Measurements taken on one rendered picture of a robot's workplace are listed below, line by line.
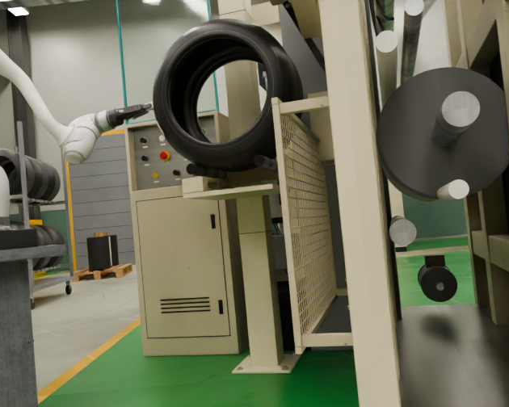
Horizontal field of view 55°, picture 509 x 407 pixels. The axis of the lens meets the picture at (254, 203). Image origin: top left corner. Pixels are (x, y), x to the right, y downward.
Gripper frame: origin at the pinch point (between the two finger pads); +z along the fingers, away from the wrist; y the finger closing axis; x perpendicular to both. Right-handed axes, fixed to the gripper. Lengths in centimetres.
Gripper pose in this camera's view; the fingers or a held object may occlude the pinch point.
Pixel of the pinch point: (153, 105)
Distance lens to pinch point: 220.6
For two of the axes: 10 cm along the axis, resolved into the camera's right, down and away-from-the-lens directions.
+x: 2.3, 9.7, -0.8
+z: 9.4, -2.4, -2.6
